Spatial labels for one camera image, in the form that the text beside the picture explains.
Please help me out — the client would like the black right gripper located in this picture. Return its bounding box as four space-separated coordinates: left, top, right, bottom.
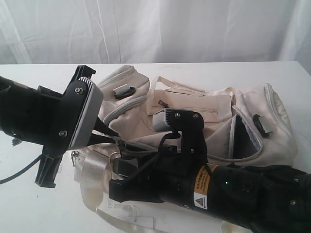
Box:
109 153 207 206

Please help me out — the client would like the white backdrop curtain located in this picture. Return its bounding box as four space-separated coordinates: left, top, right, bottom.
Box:
0 0 311 66

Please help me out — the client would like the cream fabric duffel bag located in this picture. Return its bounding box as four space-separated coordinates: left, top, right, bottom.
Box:
72 65 297 232

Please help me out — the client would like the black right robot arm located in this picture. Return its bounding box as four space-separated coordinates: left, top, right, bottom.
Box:
109 153 311 233

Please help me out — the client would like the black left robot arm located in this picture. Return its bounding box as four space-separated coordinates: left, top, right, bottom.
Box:
0 65 118 153

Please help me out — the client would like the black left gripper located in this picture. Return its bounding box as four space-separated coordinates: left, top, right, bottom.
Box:
4 65 119 146

